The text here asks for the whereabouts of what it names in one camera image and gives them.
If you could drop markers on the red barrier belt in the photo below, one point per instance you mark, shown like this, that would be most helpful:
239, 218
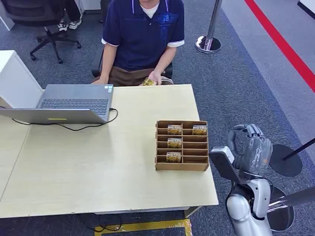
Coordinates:
282, 45

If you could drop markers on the brown wooden card holder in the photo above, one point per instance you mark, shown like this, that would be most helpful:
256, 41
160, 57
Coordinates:
194, 166

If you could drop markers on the person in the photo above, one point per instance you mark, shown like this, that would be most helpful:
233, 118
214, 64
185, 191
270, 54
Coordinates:
140, 35
73, 23

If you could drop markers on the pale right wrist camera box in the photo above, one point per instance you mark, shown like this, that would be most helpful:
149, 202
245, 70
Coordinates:
222, 163

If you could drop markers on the person's right hand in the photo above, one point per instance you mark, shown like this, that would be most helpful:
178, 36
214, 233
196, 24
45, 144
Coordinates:
100, 82

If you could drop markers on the person's right forearm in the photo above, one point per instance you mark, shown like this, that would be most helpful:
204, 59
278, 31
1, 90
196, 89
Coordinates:
106, 66

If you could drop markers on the yellow hotel key card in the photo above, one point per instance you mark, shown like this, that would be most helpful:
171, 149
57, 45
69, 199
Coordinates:
173, 157
174, 143
199, 130
174, 129

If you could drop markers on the chrome stanchion post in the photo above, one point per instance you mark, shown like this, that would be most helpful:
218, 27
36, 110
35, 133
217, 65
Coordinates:
282, 221
208, 44

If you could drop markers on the grey laptop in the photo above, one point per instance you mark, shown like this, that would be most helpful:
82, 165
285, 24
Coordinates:
73, 97

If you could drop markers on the white cabinet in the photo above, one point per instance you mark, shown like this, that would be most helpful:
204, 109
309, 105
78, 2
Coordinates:
16, 81

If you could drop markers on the white board with black edge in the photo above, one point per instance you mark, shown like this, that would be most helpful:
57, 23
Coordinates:
310, 4

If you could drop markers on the yellow floor tape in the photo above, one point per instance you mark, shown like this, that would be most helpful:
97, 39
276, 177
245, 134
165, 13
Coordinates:
147, 225

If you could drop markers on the black wheeled office chair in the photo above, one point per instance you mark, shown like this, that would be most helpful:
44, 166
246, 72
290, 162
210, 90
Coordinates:
32, 11

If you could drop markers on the stack of yellow cards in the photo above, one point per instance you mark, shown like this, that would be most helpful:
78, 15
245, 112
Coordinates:
147, 82

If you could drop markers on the white table frame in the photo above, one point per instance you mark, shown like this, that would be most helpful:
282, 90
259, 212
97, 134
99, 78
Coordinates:
147, 210

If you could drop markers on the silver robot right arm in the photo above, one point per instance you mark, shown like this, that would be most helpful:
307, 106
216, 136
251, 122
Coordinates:
260, 198

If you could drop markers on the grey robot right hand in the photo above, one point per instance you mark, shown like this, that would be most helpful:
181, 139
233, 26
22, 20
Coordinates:
258, 156

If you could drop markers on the black stanchion post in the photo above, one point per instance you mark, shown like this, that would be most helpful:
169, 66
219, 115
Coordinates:
285, 164

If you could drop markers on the person's left forearm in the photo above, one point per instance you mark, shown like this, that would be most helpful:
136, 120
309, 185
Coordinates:
163, 62

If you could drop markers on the person's left hand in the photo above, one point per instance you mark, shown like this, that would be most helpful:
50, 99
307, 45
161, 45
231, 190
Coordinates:
157, 77

